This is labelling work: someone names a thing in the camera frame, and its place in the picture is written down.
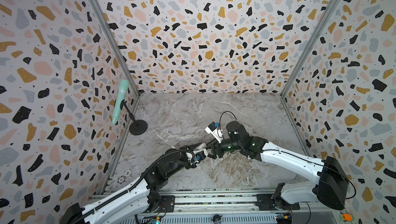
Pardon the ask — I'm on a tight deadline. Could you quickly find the white earbud charging case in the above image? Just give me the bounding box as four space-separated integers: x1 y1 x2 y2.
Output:
196 143 207 150

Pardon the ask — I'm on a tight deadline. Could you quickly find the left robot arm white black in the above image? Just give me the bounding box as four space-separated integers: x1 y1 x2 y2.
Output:
60 147 215 224

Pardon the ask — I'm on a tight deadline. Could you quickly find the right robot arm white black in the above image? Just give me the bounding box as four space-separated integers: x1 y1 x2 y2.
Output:
205 121 351 211

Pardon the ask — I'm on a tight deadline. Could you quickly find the black microphone stand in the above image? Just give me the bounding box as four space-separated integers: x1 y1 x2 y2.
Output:
120 100 148 136

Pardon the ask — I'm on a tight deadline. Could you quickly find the poker chips stack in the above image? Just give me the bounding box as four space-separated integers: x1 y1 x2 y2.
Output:
117 169 133 184

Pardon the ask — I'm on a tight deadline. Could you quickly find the mint green microphone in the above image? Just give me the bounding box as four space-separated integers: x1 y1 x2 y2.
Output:
112 79 129 125

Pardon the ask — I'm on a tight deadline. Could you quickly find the orange button box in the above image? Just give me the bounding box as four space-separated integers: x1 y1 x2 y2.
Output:
340 214 354 222

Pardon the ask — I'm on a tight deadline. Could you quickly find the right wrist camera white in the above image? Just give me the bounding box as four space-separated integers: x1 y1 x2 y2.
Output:
205 122 224 143

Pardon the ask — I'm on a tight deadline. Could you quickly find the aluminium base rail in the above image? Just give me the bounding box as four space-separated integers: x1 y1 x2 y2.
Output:
81 188 341 224

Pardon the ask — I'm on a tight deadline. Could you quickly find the black knob on rail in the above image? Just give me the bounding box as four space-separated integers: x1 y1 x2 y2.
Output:
212 214 222 224

